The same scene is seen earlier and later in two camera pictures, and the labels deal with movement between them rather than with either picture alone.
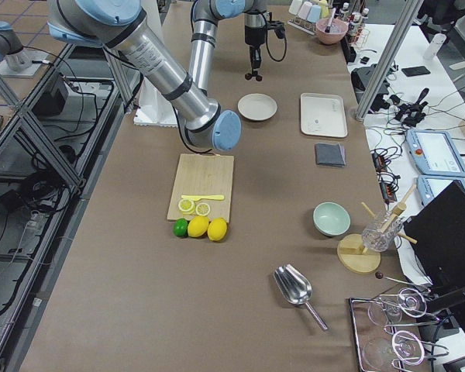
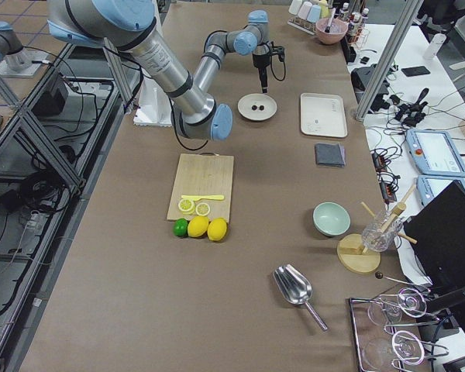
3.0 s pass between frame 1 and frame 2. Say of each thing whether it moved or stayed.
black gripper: moved
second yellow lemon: stayed
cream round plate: stayed
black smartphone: stayed
